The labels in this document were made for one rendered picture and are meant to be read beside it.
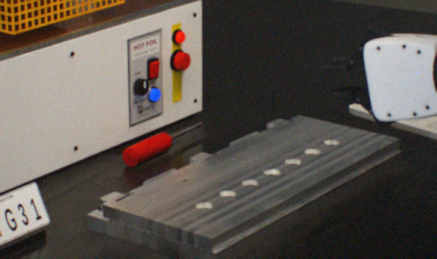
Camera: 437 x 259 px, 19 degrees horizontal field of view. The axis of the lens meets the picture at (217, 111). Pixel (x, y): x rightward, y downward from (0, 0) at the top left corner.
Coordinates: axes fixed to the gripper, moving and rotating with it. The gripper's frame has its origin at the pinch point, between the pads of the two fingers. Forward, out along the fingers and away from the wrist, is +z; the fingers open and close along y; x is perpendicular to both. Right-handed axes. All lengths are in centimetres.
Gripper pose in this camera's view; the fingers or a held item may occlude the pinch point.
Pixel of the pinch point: (342, 79)
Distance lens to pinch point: 166.1
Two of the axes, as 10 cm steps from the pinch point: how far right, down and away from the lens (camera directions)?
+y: 1.8, 9.7, 1.8
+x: 6.0, -2.5, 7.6
